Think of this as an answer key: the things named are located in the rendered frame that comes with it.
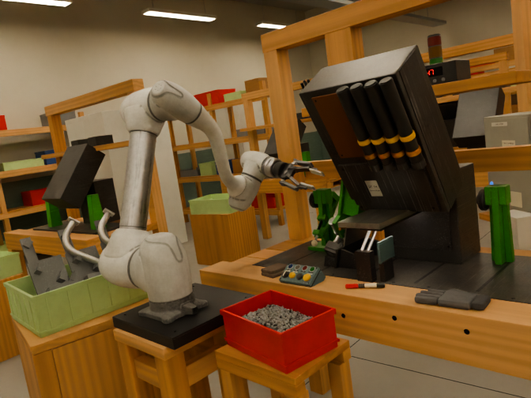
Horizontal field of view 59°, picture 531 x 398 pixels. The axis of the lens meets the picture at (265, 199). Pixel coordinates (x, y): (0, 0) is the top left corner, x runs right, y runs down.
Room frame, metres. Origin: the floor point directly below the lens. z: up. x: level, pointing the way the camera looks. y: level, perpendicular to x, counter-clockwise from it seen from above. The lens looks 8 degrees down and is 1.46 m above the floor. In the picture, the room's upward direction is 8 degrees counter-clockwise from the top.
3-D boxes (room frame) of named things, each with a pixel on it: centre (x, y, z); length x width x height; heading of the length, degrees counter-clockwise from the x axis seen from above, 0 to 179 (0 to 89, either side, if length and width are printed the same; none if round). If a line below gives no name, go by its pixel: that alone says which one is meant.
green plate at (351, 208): (1.77, -0.34, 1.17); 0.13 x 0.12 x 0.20; 45
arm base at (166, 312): (1.59, 0.36, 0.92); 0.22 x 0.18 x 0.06; 46
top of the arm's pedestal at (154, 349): (1.61, 0.38, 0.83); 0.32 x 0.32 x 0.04; 45
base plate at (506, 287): (1.76, -0.44, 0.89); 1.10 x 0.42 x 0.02; 45
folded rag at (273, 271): (1.82, 0.00, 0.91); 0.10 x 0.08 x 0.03; 125
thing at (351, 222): (1.63, -0.42, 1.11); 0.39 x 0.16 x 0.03; 135
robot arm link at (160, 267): (1.61, 0.39, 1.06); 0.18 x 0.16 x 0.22; 55
